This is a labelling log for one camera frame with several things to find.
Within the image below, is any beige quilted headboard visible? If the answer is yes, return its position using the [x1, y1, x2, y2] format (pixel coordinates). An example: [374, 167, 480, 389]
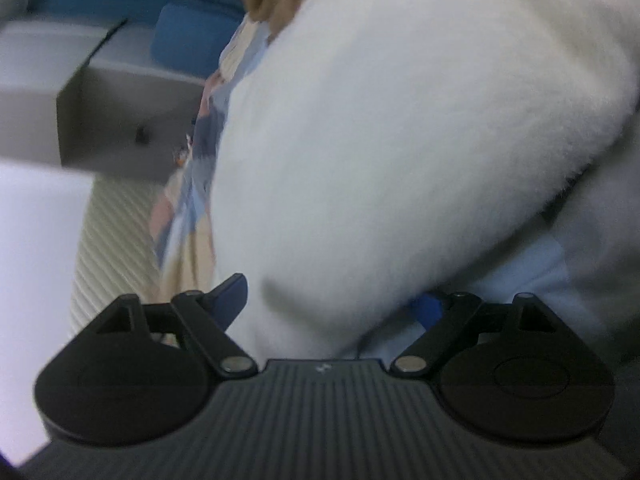
[66, 174, 182, 343]

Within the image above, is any grey wardrobe cabinet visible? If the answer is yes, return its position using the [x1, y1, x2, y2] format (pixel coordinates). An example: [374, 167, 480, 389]
[0, 16, 207, 184]

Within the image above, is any white striped sweater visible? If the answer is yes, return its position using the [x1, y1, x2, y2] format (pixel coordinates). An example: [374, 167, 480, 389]
[209, 0, 640, 361]

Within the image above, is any blue padded stool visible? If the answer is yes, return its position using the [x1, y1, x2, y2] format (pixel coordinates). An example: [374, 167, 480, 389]
[151, 3, 247, 82]

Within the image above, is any patchwork quilt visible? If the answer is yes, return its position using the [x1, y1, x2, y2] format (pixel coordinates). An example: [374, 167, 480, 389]
[149, 14, 640, 372]

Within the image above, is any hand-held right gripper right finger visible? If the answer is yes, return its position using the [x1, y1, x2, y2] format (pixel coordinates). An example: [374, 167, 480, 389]
[390, 290, 568, 379]

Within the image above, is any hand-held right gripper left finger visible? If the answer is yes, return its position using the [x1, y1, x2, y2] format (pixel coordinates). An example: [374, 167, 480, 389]
[85, 273, 259, 379]

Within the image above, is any group of small bottles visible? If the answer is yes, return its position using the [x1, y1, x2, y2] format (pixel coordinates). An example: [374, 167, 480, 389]
[172, 134, 194, 169]

